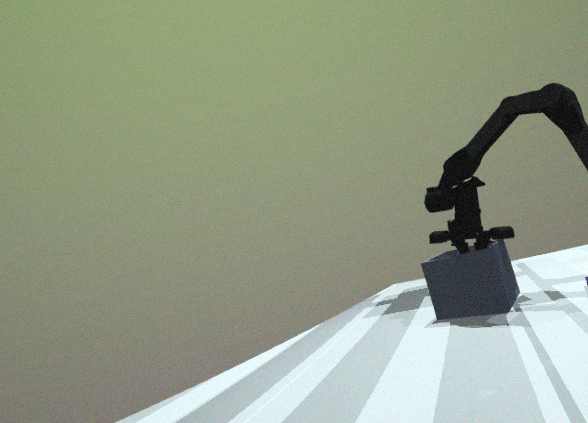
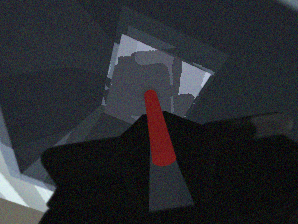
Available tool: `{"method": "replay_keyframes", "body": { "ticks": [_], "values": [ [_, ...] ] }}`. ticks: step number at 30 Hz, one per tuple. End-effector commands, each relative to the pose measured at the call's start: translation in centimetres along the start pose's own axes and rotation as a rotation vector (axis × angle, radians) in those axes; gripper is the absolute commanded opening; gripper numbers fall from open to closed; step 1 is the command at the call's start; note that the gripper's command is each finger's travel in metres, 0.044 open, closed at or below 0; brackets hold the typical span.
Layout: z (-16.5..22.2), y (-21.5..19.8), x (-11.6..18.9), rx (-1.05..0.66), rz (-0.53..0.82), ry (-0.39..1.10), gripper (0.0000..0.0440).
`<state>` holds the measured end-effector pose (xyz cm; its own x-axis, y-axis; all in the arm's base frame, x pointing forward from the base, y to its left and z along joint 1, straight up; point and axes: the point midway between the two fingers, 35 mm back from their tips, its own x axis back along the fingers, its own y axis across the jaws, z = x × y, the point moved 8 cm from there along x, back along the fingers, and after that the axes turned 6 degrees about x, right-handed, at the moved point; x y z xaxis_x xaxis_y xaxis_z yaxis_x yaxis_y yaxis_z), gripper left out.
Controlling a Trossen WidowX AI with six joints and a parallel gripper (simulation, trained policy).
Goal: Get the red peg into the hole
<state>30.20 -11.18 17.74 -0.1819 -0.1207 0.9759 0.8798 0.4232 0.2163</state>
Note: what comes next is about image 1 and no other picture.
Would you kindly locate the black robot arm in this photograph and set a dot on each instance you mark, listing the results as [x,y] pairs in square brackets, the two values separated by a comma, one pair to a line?
[556,101]

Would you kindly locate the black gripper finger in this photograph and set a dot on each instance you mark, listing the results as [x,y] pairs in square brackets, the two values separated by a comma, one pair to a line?
[462,247]
[481,245]

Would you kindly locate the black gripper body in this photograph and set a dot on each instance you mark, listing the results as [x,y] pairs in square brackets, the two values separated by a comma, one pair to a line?
[468,221]

